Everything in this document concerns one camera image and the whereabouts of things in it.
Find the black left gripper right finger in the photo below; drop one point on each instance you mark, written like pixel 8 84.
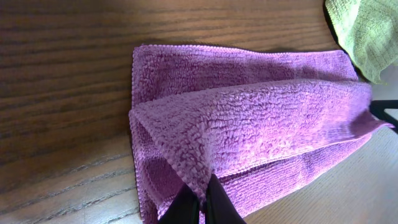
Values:
pixel 219 208

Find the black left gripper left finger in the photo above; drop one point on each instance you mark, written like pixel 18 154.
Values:
pixel 183 210

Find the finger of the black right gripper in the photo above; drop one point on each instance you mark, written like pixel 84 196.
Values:
pixel 378 109

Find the purple microfiber cloth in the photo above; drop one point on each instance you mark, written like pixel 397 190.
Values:
pixel 265 124

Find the green crumpled microfiber cloth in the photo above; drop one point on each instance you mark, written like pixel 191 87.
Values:
pixel 367 31

